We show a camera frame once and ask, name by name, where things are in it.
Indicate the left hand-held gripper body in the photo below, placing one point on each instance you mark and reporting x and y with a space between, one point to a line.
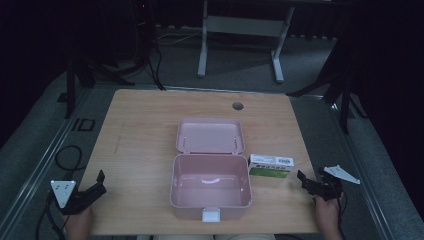
68 196

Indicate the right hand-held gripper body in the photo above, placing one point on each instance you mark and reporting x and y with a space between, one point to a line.
330 185

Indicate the white and green medicine box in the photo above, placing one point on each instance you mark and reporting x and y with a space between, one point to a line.
270 165

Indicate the pink plastic storage box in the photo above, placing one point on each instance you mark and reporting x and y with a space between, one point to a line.
210 173

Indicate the person's left hand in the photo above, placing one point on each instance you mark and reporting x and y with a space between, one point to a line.
80 225

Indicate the person's right hand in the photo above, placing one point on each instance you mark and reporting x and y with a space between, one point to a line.
328 216

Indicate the black stand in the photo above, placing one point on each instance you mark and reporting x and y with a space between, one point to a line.
70 90
343 96

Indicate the white metal desk frame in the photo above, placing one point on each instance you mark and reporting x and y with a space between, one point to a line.
245 26

